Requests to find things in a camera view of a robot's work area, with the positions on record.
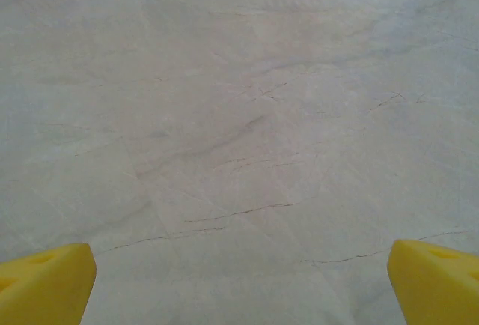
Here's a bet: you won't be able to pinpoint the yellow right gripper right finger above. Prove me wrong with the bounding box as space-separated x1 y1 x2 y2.
386 238 479 325

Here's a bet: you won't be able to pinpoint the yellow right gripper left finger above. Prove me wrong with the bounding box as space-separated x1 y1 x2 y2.
0 242 97 325

